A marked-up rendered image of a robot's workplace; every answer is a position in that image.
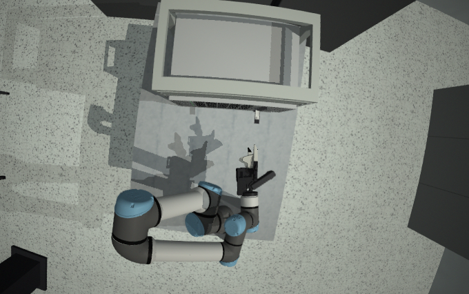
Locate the white server rack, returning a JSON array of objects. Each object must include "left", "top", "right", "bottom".
[{"left": 152, "top": 0, "right": 321, "bottom": 124}]

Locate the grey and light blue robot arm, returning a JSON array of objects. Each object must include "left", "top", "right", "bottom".
[{"left": 111, "top": 182, "right": 259, "bottom": 267}]

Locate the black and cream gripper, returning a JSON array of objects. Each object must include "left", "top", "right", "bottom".
[{"left": 236, "top": 144, "right": 258, "bottom": 197}]

